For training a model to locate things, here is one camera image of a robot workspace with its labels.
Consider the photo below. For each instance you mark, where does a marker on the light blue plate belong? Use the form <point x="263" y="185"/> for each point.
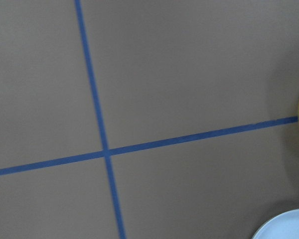
<point x="282" y="226"/>

